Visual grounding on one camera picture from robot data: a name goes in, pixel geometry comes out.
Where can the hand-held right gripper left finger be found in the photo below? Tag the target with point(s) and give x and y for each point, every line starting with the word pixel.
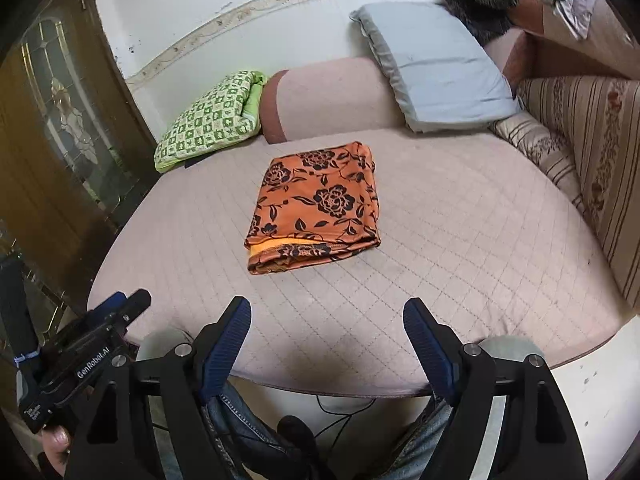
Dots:
pixel 230 345

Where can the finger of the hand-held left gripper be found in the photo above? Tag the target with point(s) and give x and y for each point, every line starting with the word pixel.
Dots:
pixel 109 305
pixel 136 307

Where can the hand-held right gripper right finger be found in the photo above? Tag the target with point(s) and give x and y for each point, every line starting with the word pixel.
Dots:
pixel 425 345

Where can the orange floral shirt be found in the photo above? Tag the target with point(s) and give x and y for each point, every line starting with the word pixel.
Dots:
pixel 310 200

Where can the person's left hand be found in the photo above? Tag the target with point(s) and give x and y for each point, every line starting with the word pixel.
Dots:
pixel 56 440

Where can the pink quilted sofa bed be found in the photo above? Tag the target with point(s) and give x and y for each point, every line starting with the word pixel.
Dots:
pixel 450 260

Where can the black shoe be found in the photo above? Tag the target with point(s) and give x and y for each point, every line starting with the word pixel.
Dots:
pixel 297 437

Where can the wooden door with glass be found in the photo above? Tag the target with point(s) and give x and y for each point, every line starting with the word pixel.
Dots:
pixel 55 135

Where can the green patterned folded blanket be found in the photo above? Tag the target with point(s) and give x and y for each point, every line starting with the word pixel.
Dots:
pixel 205 120

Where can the small striped floral cushion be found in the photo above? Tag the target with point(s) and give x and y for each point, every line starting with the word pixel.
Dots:
pixel 540 152

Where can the large striped floral cushion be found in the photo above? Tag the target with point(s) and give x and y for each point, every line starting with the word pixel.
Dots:
pixel 605 170

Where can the pink sofa bolster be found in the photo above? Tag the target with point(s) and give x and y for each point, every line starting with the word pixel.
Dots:
pixel 330 95

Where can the light blue pillow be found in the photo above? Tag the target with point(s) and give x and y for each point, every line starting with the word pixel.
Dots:
pixel 435 65

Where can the grey crumpled cloth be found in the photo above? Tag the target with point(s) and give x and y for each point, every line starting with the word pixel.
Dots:
pixel 570 7

